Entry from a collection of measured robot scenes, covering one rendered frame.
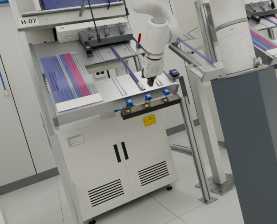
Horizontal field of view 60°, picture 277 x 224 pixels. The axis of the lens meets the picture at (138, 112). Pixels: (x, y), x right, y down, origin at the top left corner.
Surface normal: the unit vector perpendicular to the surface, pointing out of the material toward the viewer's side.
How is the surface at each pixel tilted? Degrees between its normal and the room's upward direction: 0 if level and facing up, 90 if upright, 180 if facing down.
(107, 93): 44
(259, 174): 90
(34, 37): 90
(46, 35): 90
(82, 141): 90
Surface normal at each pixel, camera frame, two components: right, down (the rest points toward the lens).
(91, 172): 0.36, -0.02
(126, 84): 0.07, -0.70
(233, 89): -0.71, 0.25
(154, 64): 0.43, 0.64
